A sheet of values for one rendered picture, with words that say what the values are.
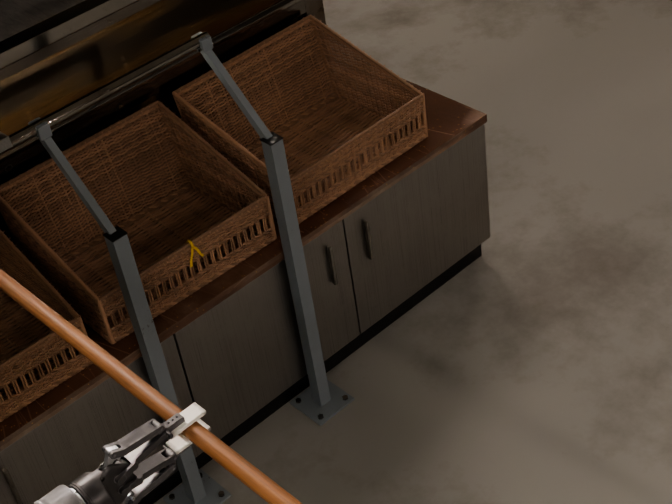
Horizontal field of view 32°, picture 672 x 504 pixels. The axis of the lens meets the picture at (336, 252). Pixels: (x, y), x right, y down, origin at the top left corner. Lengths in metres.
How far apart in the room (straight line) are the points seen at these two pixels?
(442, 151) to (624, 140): 1.16
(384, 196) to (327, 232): 0.22
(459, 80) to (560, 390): 1.79
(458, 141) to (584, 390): 0.83
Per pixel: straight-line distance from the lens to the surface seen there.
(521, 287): 3.85
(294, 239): 3.10
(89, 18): 3.23
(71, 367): 2.95
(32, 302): 2.20
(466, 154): 3.61
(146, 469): 1.87
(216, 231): 3.05
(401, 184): 3.43
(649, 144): 4.49
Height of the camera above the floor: 2.54
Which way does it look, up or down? 39 degrees down
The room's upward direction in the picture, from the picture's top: 9 degrees counter-clockwise
